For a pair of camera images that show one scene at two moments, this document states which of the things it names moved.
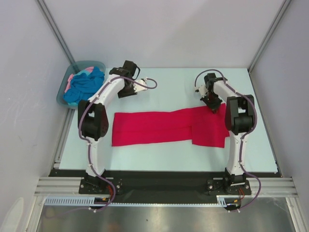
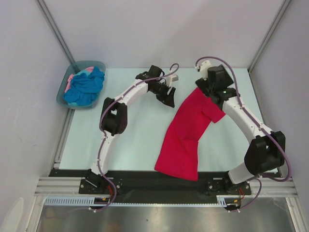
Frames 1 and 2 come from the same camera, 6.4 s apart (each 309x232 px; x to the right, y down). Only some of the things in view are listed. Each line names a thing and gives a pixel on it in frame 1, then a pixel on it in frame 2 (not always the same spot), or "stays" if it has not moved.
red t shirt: (202, 126) -> (185, 125)
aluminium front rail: (271, 186) stays
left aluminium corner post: (48, 17) stays
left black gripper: (121, 94) -> (169, 101)
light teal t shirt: (88, 72) stays
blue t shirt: (83, 85) stays
